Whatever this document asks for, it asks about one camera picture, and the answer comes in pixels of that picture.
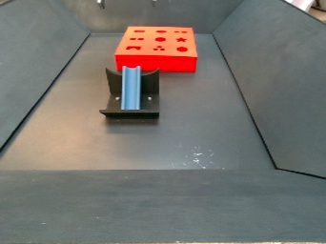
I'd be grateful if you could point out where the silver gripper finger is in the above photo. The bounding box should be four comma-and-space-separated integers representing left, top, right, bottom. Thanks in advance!
97, 0, 105, 9
152, 0, 158, 7

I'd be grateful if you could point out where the blue arch object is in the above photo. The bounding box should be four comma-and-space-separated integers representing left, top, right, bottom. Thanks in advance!
122, 66, 142, 110

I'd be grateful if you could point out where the black fixture cradle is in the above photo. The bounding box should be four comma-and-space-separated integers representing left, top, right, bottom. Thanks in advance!
99, 70, 160, 118

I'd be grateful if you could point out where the red shape sorter box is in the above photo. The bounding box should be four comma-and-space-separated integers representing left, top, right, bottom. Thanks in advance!
116, 26, 198, 72

